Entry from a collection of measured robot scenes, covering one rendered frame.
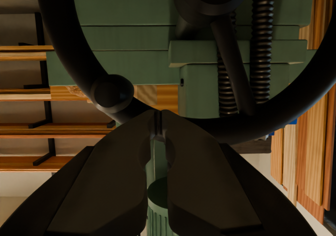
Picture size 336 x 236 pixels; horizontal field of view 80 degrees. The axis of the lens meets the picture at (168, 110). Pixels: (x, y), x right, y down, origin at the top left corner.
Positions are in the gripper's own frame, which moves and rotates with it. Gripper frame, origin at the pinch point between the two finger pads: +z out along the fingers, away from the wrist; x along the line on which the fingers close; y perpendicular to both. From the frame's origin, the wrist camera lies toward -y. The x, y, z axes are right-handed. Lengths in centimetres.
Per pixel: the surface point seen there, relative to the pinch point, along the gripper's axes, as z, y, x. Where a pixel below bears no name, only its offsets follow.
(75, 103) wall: 254, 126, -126
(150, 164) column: 45, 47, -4
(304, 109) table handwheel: 4.4, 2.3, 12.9
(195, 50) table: 15.2, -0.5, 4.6
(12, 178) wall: 220, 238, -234
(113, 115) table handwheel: 4.4, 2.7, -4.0
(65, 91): 36.5, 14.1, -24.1
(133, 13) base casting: 26.7, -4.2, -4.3
